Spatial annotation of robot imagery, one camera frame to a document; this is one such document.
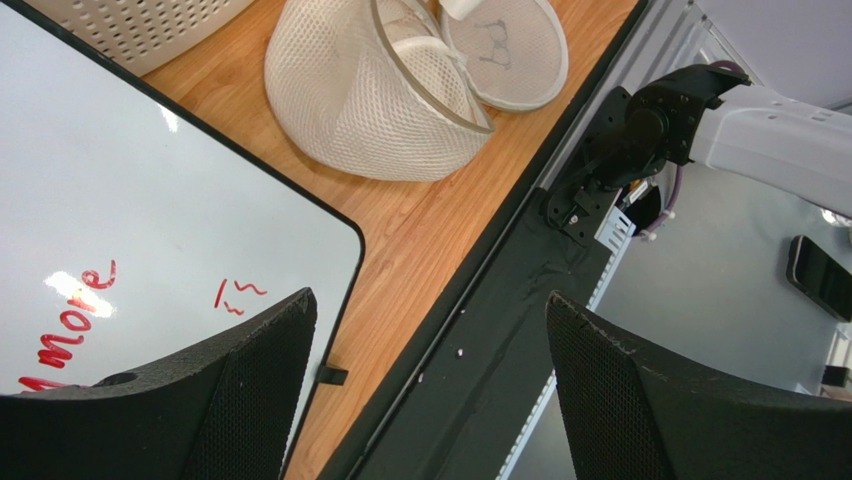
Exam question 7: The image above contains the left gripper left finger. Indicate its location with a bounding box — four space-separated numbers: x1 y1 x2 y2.
1 288 317 479

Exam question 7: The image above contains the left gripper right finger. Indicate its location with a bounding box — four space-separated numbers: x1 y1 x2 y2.
546 292 851 479

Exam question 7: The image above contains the white mesh laundry bag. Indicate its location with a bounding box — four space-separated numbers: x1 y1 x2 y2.
264 0 569 182

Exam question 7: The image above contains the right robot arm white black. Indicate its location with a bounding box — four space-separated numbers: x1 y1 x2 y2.
540 64 851 245

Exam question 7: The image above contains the cream plastic laundry basket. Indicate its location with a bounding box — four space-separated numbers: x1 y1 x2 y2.
28 0 253 76

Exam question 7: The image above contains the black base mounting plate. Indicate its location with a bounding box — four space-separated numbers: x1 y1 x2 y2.
320 1 649 479

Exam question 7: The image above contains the whiteboard with red writing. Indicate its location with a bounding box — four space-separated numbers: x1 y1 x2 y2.
1 1 364 479

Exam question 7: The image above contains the black phone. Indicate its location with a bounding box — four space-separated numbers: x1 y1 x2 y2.
785 235 851 323

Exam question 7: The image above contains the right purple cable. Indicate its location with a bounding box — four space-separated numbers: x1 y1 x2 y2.
638 162 686 242

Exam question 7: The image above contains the aluminium rail frame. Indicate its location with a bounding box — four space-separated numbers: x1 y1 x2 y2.
495 0 733 480

